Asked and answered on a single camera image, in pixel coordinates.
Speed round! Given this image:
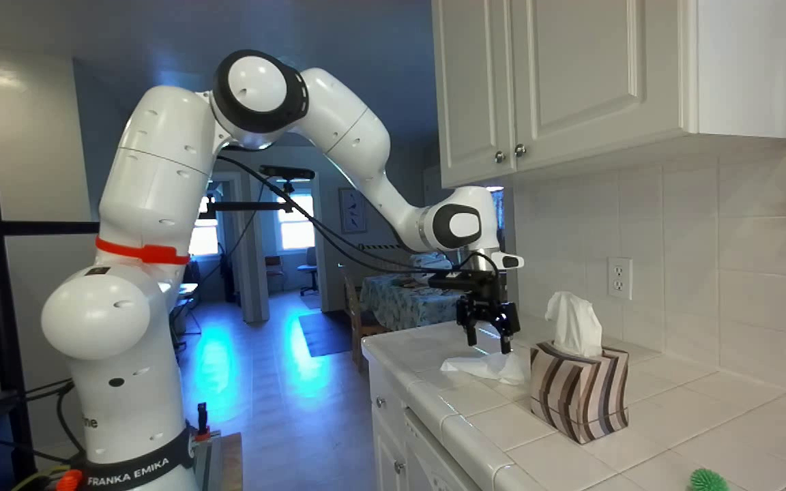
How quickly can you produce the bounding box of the bed with patterned bedding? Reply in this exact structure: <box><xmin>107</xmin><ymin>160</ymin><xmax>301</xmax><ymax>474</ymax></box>
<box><xmin>354</xmin><ymin>249</ymin><xmax>470</xmax><ymax>332</ymax></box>

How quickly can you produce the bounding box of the white tissue in box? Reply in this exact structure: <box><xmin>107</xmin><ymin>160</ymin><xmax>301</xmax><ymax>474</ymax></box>
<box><xmin>543</xmin><ymin>289</ymin><xmax>605</xmax><ymax>360</ymax></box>

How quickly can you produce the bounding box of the black base cable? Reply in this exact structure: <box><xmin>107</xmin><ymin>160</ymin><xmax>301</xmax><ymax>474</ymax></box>
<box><xmin>22</xmin><ymin>379</ymin><xmax>81</xmax><ymax>459</ymax></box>

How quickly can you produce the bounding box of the white wall outlet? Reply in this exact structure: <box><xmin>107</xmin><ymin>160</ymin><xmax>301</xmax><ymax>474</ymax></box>
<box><xmin>605</xmin><ymin>256</ymin><xmax>635</xmax><ymax>302</ymax></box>

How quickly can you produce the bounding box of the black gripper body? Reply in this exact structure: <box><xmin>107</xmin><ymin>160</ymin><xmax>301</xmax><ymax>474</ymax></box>
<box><xmin>452</xmin><ymin>289</ymin><xmax>520</xmax><ymax>332</ymax></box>

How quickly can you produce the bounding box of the brown striped tissue box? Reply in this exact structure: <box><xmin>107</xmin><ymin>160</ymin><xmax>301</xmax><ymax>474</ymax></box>
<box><xmin>527</xmin><ymin>341</ymin><xmax>632</xmax><ymax>447</ymax></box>

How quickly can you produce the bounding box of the orange strap on arm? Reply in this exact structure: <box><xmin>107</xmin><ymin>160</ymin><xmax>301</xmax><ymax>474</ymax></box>
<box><xmin>92</xmin><ymin>238</ymin><xmax>190</xmax><ymax>267</ymax></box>

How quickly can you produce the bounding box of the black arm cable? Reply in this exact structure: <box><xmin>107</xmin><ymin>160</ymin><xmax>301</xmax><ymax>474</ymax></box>
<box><xmin>215</xmin><ymin>151</ymin><xmax>507</xmax><ymax>278</ymax></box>

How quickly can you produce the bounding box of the white counter base cabinet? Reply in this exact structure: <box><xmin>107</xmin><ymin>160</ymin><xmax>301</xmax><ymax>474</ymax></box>
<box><xmin>366</xmin><ymin>356</ymin><xmax>486</xmax><ymax>491</ymax></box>

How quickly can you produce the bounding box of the black horizontal boom bar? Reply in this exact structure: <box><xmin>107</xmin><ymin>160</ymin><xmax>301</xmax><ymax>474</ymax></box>
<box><xmin>200</xmin><ymin>197</ymin><xmax>298</xmax><ymax>221</ymax></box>

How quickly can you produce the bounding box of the bright room window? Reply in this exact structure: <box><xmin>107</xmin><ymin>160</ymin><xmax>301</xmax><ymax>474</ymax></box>
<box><xmin>275</xmin><ymin>189</ymin><xmax>320</xmax><ymax>253</ymax></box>
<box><xmin>185</xmin><ymin>181</ymin><xmax>224</xmax><ymax>259</ymax></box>

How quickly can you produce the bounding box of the robot mounting table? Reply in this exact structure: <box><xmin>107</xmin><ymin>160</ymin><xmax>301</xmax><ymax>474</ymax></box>
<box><xmin>190</xmin><ymin>431</ymin><xmax>246</xmax><ymax>491</ymax></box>

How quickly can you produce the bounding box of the dark floor rug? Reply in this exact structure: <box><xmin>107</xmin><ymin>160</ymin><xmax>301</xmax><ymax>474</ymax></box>
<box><xmin>298</xmin><ymin>308</ymin><xmax>358</xmax><ymax>360</ymax></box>

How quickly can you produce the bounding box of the black red clamp handle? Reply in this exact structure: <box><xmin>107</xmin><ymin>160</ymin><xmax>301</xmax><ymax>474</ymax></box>
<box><xmin>194</xmin><ymin>402</ymin><xmax>212</xmax><ymax>444</ymax></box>

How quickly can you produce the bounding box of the orange red plug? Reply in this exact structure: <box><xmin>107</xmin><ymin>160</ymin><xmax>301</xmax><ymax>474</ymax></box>
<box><xmin>51</xmin><ymin>467</ymin><xmax>86</xmax><ymax>491</ymax></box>

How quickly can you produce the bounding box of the white upper wall cabinet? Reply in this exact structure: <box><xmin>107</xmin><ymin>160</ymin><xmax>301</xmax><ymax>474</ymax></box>
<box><xmin>429</xmin><ymin>0</ymin><xmax>786</xmax><ymax>192</ymax></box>

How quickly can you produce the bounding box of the small green object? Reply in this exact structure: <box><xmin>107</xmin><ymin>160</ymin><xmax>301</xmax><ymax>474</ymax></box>
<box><xmin>685</xmin><ymin>467</ymin><xmax>730</xmax><ymax>491</ymax></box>

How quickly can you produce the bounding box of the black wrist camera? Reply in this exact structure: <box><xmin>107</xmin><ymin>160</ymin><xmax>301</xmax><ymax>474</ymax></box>
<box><xmin>429</xmin><ymin>270</ymin><xmax>481</xmax><ymax>298</ymax></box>

